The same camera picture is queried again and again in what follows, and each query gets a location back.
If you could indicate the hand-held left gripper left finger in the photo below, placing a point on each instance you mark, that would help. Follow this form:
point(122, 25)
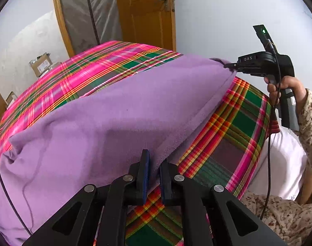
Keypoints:
point(145, 179)

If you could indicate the wooden door frame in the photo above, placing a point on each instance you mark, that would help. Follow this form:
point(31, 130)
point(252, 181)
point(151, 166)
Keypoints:
point(59, 18)

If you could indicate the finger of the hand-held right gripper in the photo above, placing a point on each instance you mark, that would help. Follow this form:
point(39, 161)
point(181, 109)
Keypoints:
point(232, 65)

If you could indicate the person's right forearm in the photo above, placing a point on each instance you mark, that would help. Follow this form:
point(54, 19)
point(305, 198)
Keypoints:
point(311, 128)

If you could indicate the person's right hand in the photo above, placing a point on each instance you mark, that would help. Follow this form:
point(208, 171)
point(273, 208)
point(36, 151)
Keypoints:
point(295, 87)

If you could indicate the open brown cardboard box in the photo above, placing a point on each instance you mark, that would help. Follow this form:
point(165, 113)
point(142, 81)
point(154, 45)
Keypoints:
point(41, 65)

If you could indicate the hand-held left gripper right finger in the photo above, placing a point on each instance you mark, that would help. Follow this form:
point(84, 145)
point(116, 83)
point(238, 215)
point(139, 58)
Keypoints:
point(164, 184)

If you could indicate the purple fleece pants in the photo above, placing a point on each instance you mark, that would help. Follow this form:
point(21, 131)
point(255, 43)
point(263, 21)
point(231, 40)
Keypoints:
point(107, 123)

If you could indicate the wooden door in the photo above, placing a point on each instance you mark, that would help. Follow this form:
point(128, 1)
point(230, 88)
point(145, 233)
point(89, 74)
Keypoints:
point(145, 18)

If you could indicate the pink plaid blanket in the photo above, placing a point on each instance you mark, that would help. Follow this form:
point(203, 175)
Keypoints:
point(238, 128)

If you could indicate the person's floral clothing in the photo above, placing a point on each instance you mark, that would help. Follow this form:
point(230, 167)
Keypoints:
point(286, 220)

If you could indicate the white quilt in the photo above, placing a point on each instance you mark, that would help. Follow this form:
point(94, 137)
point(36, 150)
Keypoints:
point(281, 164)

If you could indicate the clear plastic door curtain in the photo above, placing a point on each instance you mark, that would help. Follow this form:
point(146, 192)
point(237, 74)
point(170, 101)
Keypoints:
point(94, 12)

